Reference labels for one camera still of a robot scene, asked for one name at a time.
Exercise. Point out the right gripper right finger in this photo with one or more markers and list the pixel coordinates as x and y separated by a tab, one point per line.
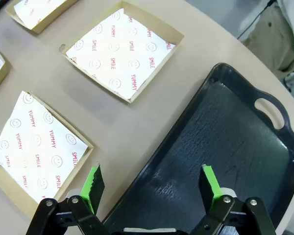
210	188

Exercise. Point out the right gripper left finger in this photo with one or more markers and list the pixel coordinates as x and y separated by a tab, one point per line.
93	188

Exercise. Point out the brown cardboard box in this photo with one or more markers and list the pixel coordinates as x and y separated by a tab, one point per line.
9	191
42	27
1	77
161	27

